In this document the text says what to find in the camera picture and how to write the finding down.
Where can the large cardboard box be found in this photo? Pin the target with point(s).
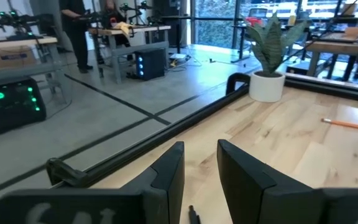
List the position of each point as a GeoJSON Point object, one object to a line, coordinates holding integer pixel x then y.
{"type": "Point", "coordinates": [11, 57]}

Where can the person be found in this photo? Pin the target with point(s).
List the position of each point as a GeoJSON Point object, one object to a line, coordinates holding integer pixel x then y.
{"type": "Point", "coordinates": [110, 7]}
{"type": "Point", "coordinates": [76, 37]}

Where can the computer tower green lights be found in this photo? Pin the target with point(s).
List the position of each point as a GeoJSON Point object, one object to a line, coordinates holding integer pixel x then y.
{"type": "Point", "coordinates": [14, 109]}

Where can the black standing desk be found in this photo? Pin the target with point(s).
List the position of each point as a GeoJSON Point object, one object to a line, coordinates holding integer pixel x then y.
{"type": "Point", "coordinates": [179, 31]}

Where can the red chair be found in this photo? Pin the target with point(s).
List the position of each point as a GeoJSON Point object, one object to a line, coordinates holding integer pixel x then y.
{"type": "Point", "coordinates": [253, 21]}

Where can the wooden table grey frame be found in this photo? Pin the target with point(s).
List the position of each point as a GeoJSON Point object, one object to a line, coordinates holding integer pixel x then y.
{"type": "Point", "coordinates": [17, 41]}

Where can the wooden table black legs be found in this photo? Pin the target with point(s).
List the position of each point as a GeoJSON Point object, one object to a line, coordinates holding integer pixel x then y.
{"type": "Point", "coordinates": [337, 47]}

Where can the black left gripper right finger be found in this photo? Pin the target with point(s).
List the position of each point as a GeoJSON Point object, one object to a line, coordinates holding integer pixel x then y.
{"type": "Point", "coordinates": [253, 199]}

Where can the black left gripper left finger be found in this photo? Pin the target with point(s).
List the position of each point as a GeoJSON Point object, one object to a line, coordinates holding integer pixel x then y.
{"type": "Point", "coordinates": [154, 199]}

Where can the orange pencil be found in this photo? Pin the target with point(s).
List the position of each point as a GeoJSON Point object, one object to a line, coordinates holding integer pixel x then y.
{"type": "Point", "coordinates": [350, 125]}

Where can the snake plant white pot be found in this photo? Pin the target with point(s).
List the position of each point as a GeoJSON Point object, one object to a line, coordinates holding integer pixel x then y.
{"type": "Point", "coordinates": [266, 88]}

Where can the computer tower blue lights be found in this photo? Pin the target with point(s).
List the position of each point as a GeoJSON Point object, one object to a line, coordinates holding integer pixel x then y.
{"type": "Point", "coordinates": [154, 63]}

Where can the black aluminium table frame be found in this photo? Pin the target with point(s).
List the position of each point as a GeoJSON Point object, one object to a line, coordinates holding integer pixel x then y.
{"type": "Point", "coordinates": [166, 133]}

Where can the background black robot arm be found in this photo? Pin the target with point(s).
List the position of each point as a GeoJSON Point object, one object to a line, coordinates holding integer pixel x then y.
{"type": "Point", "coordinates": [20, 23]}
{"type": "Point", "coordinates": [96, 17]}

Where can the black pen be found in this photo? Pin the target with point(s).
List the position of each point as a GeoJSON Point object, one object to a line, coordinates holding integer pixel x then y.
{"type": "Point", "coordinates": [194, 215]}

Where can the small white box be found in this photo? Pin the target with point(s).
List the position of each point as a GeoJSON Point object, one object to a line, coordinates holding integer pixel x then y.
{"type": "Point", "coordinates": [178, 56]}

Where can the wooden workbench grey legs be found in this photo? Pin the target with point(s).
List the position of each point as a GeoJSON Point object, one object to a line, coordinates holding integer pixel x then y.
{"type": "Point", "coordinates": [154, 28]}

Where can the yellow cloth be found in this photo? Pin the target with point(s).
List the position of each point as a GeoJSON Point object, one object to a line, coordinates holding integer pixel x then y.
{"type": "Point", "coordinates": [123, 28]}

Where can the small cardboard box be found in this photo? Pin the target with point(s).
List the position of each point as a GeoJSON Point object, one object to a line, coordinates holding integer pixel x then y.
{"type": "Point", "coordinates": [354, 31]}

